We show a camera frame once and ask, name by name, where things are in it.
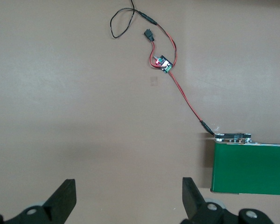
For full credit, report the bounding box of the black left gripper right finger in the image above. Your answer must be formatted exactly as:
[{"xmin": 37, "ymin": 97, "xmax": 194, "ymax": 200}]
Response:
[{"xmin": 181, "ymin": 177, "xmax": 275, "ymax": 224}]

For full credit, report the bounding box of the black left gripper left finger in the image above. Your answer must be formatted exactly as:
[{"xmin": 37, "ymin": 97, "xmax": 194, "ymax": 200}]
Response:
[{"xmin": 0, "ymin": 178, "xmax": 77, "ymax": 224}]

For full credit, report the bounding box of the green conveyor belt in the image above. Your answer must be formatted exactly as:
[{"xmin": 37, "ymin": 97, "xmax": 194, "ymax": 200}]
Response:
[{"xmin": 210, "ymin": 132, "xmax": 280, "ymax": 196}]

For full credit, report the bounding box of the small speed controller board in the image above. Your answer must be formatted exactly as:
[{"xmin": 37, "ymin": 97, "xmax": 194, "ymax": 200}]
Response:
[{"xmin": 154, "ymin": 55, "xmax": 173, "ymax": 74}]

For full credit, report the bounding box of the black plug connector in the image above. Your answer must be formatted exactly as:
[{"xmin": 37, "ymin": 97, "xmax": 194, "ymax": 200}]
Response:
[{"xmin": 143, "ymin": 28, "xmax": 155, "ymax": 42}]

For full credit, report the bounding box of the red black conveyor power cable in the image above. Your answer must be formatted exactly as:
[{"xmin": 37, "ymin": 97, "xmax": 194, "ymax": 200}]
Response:
[{"xmin": 169, "ymin": 71, "xmax": 216, "ymax": 136}]

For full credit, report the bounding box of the red black plug cable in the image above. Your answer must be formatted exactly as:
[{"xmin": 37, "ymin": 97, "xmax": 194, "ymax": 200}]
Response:
[{"xmin": 148, "ymin": 41, "xmax": 162, "ymax": 69}]

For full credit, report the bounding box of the red black supply cable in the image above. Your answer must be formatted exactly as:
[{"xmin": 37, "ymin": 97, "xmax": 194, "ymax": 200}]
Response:
[{"xmin": 139, "ymin": 10, "xmax": 178, "ymax": 69}]

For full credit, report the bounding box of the thin black cable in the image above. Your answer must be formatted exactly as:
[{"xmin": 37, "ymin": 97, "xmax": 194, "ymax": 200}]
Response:
[{"xmin": 109, "ymin": 0, "xmax": 140, "ymax": 39}]

